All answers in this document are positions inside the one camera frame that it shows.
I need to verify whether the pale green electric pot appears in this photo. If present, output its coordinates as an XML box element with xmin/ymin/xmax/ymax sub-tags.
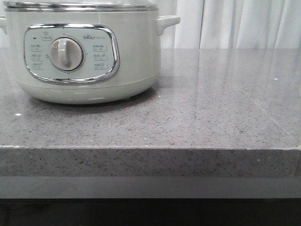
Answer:
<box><xmin>0</xmin><ymin>10</ymin><xmax>181</xmax><ymax>105</ymax></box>

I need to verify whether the beige pot control knob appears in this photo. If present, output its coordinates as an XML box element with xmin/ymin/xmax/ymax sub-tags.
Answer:
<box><xmin>49</xmin><ymin>38</ymin><xmax>83</xmax><ymax>71</ymax></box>

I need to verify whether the grey white curtain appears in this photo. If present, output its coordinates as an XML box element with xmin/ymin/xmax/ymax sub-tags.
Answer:
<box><xmin>0</xmin><ymin>0</ymin><xmax>301</xmax><ymax>49</ymax></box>

